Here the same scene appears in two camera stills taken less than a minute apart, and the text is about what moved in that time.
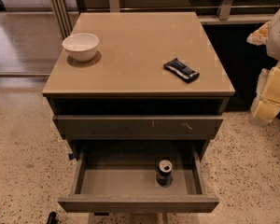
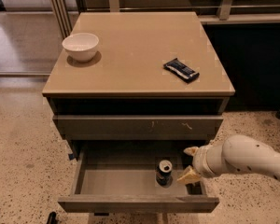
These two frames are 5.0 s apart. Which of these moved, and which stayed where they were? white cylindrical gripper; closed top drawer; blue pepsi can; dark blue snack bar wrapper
Moved: white cylindrical gripper
Stayed: dark blue snack bar wrapper; closed top drawer; blue pepsi can
